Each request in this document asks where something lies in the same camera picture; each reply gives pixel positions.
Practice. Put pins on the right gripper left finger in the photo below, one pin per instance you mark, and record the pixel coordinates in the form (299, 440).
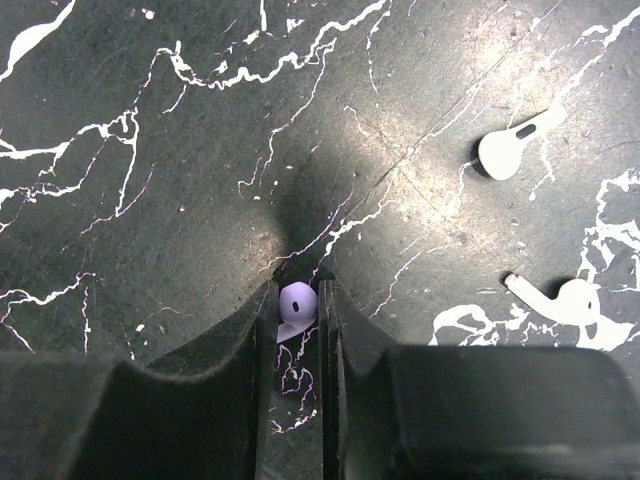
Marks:
(198, 412)

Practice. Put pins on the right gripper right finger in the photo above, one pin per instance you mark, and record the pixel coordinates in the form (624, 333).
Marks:
(408, 411)

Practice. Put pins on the purple earbud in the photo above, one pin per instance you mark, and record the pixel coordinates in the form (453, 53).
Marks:
(298, 310)

